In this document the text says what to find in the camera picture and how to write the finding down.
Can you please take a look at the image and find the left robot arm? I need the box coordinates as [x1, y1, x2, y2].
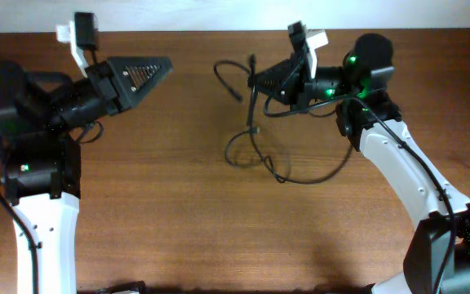
[0, 56, 173, 293]

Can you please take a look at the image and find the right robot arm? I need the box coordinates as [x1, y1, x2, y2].
[248, 31, 470, 293]

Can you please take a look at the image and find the thin black USB cable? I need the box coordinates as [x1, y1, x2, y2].
[212, 53, 354, 185]

